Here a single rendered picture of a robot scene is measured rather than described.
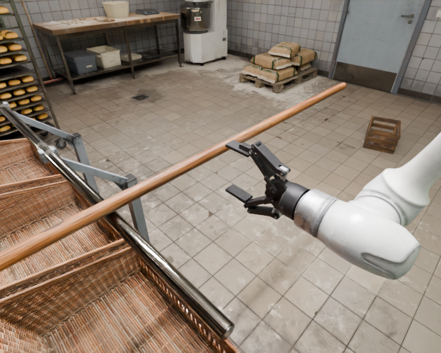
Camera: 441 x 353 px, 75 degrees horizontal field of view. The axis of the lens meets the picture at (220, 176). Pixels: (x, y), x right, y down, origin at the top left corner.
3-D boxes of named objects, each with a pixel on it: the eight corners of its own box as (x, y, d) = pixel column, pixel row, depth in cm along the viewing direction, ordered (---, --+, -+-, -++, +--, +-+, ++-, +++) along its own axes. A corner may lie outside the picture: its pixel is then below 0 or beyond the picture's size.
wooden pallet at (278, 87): (277, 94, 442) (278, 84, 434) (239, 82, 487) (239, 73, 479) (316, 76, 511) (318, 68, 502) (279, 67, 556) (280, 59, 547)
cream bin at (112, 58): (103, 68, 469) (100, 53, 455) (89, 63, 497) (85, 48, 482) (122, 64, 490) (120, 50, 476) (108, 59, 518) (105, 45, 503)
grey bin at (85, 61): (78, 74, 445) (73, 58, 431) (65, 68, 473) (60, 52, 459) (99, 69, 466) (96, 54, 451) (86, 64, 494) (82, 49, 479)
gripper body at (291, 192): (296, 199, 56) (258, 179, 61) (290, 229, 61) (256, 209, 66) (316, 182, 60) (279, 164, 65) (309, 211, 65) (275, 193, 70)
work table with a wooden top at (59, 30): (72, 95, 437) (52, 30, 384) (52, 82, 483) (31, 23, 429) (183, 66, 564) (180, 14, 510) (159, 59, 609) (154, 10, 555)
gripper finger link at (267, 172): (272, 195, 63) (276, 193, 62) (245, 153, 63) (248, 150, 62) (283, 187, 65) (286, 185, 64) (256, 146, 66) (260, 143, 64)
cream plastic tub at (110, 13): (113, 19, 459) (109, 4, 446) (100, 17, 483) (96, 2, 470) (136, 17, 483) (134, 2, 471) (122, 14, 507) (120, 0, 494)
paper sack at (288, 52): (289, 61, 436) (291, 49, 426) (267, 57, 451) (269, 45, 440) (301, 53, 480) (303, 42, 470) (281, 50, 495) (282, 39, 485)
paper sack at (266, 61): (292, 68, 453) (293, 57, 444) (276, 72, 434) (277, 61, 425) (264, 61, 493) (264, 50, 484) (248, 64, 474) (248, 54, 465)
